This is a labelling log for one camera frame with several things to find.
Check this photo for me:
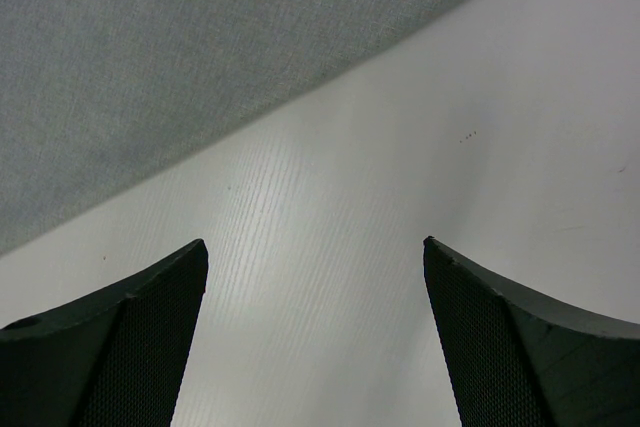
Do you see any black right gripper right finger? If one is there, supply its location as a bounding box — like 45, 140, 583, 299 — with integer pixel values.
423, 237, 639, 427

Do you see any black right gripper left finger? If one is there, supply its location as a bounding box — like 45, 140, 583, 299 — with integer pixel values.
1, 239, 208, 426

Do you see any grey cloth napkin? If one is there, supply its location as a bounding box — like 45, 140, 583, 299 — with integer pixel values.
1, 0, 465, 252

